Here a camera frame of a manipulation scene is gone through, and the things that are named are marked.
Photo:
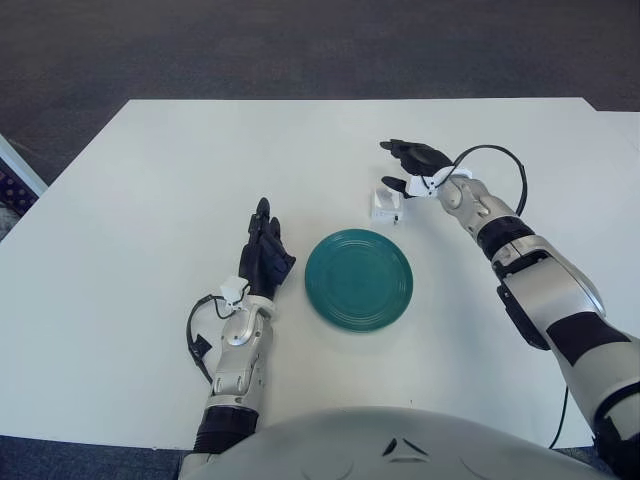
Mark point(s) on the white cube charger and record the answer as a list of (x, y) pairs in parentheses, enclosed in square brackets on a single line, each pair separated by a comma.
[(387, 207)]

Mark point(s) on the white right wrist connector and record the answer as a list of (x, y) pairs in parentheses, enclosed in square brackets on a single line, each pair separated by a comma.
[(416, 186)]

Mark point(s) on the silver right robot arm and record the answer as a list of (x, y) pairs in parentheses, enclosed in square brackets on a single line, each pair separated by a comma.
[(550, 300)]

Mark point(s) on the white left wrist connector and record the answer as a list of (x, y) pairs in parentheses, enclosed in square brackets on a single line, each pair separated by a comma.
[(232, 289)]

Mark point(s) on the white framed board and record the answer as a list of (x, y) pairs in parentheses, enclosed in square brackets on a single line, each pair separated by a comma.
[(20, 167)]

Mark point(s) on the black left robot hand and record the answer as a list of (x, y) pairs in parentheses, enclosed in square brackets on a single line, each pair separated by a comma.
[(260, 262)]

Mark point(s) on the teal round plate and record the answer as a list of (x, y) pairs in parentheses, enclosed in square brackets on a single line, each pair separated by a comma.
[(359, 281)]

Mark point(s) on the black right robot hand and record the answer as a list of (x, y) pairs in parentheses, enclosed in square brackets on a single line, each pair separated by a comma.
[(422, 157)]

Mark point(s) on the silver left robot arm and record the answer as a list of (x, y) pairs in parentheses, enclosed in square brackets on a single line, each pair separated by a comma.
[(235, 360)]

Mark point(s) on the grey robot torso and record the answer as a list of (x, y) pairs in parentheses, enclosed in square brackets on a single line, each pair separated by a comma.
[(350, 445)]

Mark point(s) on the purple patterned rug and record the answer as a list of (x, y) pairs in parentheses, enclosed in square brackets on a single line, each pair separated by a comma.
[(15, 197)]

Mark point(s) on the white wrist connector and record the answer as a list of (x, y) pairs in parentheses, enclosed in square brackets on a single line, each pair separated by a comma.
[(416, 186), (232, 289)]

